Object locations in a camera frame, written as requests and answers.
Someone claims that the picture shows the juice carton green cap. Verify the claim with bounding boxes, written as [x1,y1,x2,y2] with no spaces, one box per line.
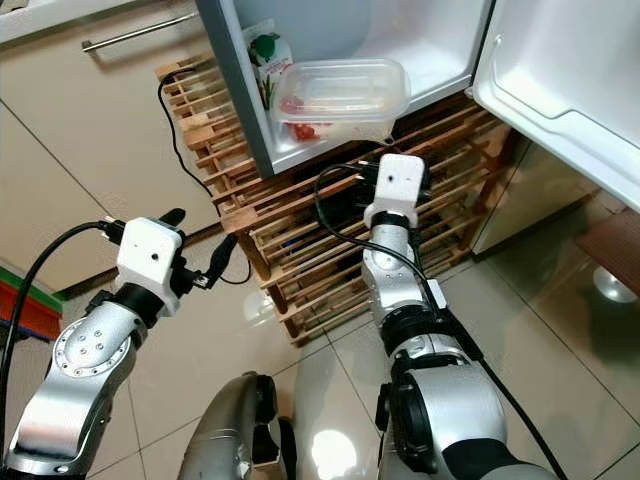
[242,20,296,113]

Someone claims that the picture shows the beige glossy counter cabinet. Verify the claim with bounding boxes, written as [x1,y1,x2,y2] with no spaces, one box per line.
[472,140,611,256]

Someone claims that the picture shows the orange cutting board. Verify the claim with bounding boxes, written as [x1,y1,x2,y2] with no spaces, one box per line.
[0,278,61,339]

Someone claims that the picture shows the wooden slatted rack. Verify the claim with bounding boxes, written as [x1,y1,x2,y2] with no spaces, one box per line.
[157,60,526,346]

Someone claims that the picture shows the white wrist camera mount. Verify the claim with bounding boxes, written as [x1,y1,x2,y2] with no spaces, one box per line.
[363,153,427,231]
[115,217,186,303]

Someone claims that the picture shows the clear plastic food container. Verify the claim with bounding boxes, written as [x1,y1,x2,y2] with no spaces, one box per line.
[270,58,411,144]

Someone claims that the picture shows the green cutting board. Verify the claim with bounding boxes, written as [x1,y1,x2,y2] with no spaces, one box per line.
[0,265,63,311]

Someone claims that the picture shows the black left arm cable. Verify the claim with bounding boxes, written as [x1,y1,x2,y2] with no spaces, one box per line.
[0,221,131,471]

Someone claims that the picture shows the beige kitchen base cabinet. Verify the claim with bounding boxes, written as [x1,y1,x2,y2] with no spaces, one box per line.
[0,0,261,296]

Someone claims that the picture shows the grey mini fridge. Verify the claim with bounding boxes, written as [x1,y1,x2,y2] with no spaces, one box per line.
[198,0,496,179]

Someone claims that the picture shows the silver robot left leg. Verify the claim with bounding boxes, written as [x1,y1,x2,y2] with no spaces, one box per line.
[175,372,276,480]

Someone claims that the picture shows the steel drawer handle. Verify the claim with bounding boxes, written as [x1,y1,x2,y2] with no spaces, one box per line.
[81,12,199,53]

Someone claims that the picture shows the black flat tray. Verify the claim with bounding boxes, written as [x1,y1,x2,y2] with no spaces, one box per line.
[320,190,371,236]

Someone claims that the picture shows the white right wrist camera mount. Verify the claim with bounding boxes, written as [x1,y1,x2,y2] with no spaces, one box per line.
[363,153,427,231]

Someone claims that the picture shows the white mini fridge door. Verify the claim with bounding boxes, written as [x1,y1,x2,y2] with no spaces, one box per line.
[472,0,640,213]

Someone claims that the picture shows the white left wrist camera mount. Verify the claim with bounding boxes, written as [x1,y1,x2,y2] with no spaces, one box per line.
[115,217,186,303]

